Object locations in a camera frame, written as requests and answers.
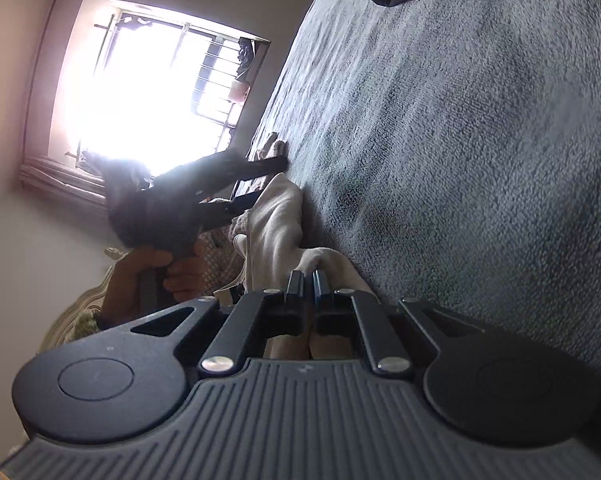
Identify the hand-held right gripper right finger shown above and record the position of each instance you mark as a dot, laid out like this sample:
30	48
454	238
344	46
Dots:
321	305

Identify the cream knit cloth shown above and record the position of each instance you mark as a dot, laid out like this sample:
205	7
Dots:
271	146

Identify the beige checked knit garment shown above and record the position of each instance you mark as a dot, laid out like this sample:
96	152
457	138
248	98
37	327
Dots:
220	255

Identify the grey bed blanket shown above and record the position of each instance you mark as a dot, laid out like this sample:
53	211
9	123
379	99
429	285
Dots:
455	135

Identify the grey curtain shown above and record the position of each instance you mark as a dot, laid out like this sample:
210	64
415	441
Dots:
60	177

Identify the person's left hand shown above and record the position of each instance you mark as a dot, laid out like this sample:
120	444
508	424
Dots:
125	285

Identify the barred window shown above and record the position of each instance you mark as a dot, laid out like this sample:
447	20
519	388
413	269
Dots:
155	85

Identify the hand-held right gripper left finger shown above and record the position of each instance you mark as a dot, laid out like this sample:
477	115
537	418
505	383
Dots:
295	300

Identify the dark curtain rod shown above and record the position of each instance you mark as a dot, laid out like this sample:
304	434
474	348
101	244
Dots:
43	60

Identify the beige zip hoodie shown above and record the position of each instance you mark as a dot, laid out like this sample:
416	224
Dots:
275	225

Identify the box of dark items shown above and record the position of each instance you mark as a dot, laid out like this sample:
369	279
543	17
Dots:
245	60

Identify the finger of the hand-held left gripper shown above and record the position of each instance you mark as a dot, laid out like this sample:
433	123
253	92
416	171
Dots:
220	170
228	210

